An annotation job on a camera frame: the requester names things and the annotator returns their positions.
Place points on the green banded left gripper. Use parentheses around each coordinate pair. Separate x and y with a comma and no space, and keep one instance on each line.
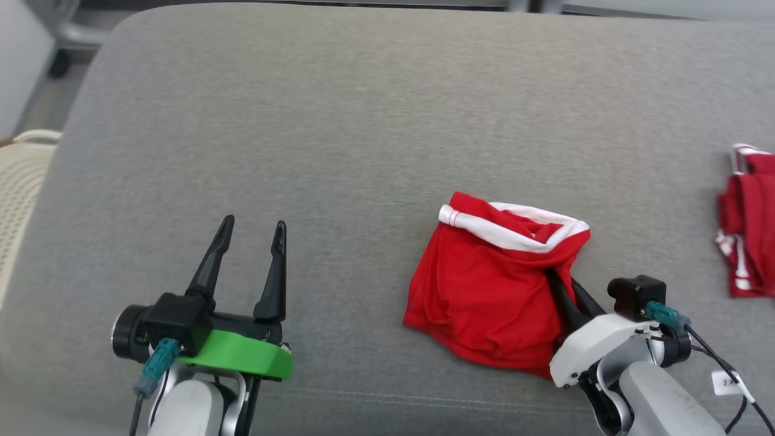
(242,354)

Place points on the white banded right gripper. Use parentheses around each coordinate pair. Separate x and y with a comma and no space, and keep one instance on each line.
(596,342)

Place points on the red number 23 jersey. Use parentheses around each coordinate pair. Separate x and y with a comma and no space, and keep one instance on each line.
(478,290)

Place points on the red jersey with white sleeves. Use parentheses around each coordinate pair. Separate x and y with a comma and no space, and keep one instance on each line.
(754,212)

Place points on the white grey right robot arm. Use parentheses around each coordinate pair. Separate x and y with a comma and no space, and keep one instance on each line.
(660,399)

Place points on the cream woven laundry basket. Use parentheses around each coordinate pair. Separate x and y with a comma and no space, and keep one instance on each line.
(18,194)

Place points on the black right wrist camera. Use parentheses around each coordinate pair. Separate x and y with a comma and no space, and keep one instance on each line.
(636,293)

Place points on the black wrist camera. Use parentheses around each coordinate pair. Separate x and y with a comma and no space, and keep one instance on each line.
(169,321)
(636,293)

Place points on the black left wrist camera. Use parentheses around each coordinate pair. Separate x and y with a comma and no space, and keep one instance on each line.
(169,321)

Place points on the grey frame base with caster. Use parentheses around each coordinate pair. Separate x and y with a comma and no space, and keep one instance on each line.
(79,33)

